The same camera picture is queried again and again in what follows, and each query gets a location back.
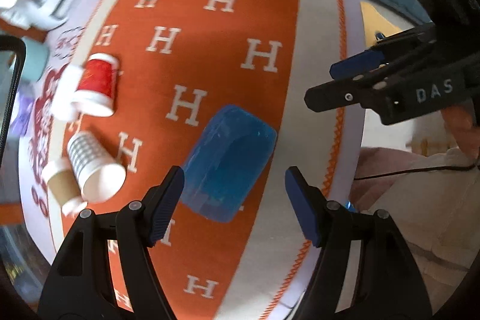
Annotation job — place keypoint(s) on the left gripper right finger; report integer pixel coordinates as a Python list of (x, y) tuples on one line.
[(365, 269)]

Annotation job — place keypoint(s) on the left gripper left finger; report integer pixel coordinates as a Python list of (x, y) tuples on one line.
[(79, 284)]

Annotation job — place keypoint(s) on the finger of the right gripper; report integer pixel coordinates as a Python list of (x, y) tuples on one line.
[(383, 52), (358, 90)]

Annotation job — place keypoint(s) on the blue translucent plastic cup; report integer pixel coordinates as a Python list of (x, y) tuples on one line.
[(226, 162)]

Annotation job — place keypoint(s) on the brown sleeve paper cup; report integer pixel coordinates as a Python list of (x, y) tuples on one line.
[(62, 183)]

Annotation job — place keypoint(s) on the grey striped paper cup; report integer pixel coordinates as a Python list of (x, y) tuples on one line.
[(98, 174)]

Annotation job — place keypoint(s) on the plain white paper cup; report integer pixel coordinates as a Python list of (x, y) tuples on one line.
[(62, 107)]

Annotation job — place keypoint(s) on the red patterned paper cup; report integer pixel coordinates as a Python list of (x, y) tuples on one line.
[(95, 94)]

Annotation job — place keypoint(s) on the operator right hand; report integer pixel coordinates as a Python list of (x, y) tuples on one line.
[(459, 123)]

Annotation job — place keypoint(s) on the pink trousers leg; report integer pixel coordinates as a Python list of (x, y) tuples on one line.
[(434, 201)]

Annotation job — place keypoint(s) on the purple tissue pack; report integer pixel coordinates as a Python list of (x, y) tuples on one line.
[(22, 110)]

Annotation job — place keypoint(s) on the teal canister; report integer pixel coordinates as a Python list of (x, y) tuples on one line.
[(37, 55)]

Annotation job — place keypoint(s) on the white printed tablecloth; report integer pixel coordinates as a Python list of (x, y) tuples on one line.
[(45, 98)]

